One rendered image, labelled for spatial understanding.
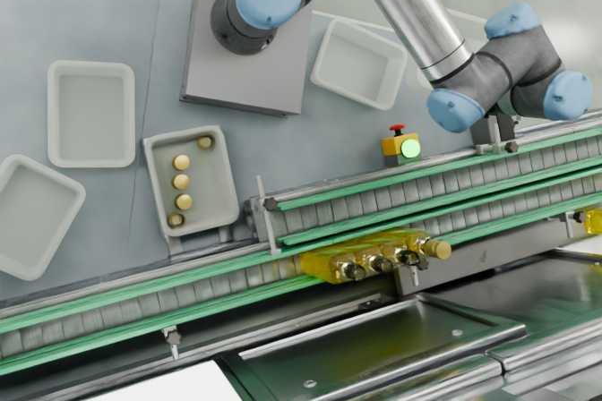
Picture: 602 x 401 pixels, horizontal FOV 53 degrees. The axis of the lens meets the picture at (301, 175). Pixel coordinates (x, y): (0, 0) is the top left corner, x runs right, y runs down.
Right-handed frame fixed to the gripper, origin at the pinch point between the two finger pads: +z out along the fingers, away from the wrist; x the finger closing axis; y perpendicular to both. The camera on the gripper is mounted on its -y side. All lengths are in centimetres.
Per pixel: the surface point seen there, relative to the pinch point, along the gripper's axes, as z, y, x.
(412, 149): 23.3, -4.2, 13.7
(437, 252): -10.9, 5.6, 31.1
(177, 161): 25, 52, 23
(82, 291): 14, 69, 50
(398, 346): -19, 16, 46
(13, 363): 5, 79, 61
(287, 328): 20, 23, 59
